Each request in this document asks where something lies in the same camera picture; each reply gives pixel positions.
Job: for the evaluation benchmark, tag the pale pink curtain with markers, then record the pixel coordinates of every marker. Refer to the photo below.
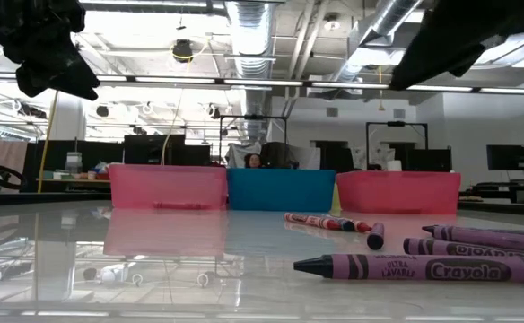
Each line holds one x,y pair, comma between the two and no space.
8,152

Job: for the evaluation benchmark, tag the blue crayon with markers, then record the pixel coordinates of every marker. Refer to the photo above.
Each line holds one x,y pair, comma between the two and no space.
345,224

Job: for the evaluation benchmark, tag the purple crayon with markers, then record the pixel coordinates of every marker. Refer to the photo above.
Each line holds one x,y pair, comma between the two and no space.
375,238
468,248
491,238
423,268

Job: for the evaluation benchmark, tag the white cloth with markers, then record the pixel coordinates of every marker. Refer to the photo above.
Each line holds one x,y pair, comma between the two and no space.
237,154

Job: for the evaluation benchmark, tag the small yellow plastic bin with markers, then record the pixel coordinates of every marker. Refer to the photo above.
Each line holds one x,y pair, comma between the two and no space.
335,199

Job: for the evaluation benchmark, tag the person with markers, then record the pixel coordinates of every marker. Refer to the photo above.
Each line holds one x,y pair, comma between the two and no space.
374,167
253,161

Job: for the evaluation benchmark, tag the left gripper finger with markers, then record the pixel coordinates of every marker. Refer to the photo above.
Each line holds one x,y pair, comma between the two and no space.
60,76

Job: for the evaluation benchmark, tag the black frame rig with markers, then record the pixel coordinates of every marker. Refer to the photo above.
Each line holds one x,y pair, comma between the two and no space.
396,123
253,117

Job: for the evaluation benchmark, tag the silver ventilation duct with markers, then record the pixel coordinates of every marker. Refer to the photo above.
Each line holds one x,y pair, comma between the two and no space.
253,45
378,27

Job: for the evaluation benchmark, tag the large pink plastic bin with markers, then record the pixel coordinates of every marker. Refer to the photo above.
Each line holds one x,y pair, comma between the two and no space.
168,186

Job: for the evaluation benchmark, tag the clear plastic container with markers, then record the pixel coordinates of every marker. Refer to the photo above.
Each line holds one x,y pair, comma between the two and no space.
73,162

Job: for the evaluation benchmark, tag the long ceiling light bar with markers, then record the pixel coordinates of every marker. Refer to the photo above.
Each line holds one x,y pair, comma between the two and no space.
262,82

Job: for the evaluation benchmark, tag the black partition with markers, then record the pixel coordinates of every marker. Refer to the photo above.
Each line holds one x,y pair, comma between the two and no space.
154,152

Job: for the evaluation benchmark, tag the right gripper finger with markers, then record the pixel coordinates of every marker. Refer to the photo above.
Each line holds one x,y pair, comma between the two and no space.
437,54

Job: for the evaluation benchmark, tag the wooden side table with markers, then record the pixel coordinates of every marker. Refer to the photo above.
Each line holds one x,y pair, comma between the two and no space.
75,180

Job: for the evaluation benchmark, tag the blue plastic bin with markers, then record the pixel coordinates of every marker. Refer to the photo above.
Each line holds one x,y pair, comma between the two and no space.
280,188

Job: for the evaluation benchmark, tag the white paper roll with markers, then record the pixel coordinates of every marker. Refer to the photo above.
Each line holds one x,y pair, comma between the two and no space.
394,165

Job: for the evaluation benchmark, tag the small red plastic bin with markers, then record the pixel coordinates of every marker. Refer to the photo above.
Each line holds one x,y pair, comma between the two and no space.
399,193

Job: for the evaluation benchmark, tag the black monitor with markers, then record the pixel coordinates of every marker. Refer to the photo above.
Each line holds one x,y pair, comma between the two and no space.
506,157

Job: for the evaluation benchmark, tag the black monitor stand desk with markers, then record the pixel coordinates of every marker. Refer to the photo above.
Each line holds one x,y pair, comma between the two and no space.
513,186

